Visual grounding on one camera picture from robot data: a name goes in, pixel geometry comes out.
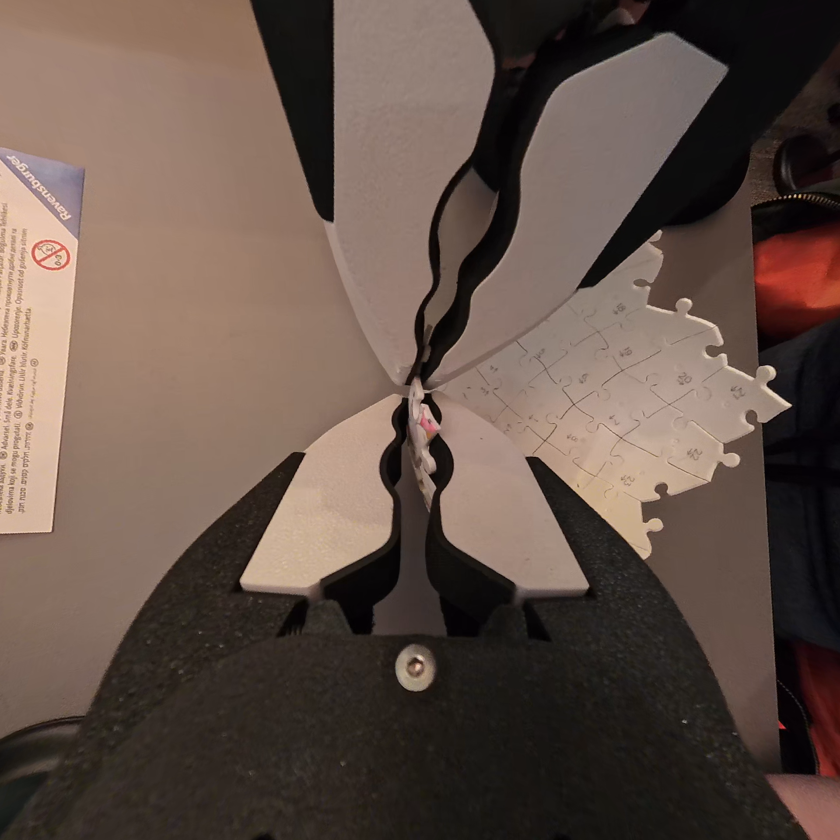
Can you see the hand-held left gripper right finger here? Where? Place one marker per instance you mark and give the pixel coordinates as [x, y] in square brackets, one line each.
[512, 525]

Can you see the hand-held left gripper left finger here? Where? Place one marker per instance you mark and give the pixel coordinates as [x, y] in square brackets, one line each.
[328, 518]

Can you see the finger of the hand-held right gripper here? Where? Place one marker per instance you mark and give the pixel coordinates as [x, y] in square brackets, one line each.
[590, 164]
[394, 164]

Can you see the half built puzzle ball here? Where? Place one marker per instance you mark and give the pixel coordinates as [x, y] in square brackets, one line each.
[623, 394]

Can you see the black round ball stand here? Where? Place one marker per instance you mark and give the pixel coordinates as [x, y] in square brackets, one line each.
[33, 754]

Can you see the black chair caster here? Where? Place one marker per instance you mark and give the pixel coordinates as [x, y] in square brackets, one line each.
[797, 164]

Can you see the black jacket with orange lining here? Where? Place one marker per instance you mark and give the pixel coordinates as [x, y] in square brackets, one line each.
[800, 275]

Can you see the person's dark blue shirt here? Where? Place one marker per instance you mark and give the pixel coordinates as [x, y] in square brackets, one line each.
[807, 492]

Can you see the white instruction leaflet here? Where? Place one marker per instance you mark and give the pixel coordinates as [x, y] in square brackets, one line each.
[33, 361]

